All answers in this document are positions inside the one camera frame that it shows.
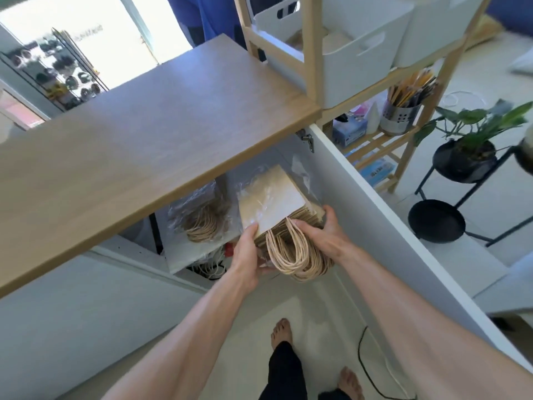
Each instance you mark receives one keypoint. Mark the person's right hand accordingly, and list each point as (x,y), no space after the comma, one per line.
(327,241)

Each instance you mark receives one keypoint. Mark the bunch of pencils and pens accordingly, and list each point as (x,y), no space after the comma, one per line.
(412,89)

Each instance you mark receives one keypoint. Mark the person's right foot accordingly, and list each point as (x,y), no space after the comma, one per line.
(350,385)

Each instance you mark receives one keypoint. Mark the flat blue packet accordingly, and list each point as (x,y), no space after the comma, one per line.
(377,170)

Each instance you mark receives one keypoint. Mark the person's left hand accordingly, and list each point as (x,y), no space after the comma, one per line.
(243,262)

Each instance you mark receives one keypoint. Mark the perforated metal utensil holder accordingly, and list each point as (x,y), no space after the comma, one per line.
(399,117)

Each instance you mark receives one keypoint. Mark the person's right forearm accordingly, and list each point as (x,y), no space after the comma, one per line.
(416,324)

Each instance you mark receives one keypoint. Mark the person's black trousers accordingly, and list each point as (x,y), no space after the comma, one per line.
(283,374)

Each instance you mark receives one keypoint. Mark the person's foot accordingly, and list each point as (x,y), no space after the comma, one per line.
(350,385)
(282,333)

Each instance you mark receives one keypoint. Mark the person's right thumb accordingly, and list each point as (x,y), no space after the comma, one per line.
(303,227)

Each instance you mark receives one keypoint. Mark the person's left foot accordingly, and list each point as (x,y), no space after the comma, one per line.
(282,333)

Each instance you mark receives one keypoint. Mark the sunglasses display rack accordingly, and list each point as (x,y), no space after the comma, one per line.
(58,70)

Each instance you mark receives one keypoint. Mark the wooden shelf rack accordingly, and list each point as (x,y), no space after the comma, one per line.
(316,62)

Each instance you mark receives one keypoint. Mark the white cabinet door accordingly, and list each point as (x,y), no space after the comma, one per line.
(391,237)

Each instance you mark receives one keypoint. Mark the bundle of paper bags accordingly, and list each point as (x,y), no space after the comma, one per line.
(204,218)
(272,204)

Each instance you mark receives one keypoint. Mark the green potted plant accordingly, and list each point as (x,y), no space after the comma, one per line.
(466,145)

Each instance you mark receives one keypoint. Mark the person's left forearm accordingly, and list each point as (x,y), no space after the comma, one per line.
(195,341)

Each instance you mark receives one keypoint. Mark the metal door hinge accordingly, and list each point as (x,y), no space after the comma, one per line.
(307,140)

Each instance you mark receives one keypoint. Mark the person's left thumb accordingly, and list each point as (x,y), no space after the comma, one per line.
(251,234)

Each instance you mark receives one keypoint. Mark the wooden topped white cabinet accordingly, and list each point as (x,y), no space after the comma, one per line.
(137,149)

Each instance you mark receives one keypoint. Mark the blue tissue box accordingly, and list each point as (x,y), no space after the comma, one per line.
(349,129)

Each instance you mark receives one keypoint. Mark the white storage bin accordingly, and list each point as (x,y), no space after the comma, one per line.
(354,45)
(437,24)

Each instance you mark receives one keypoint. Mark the black metal plant stand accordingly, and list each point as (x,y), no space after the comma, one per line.
(441,220)

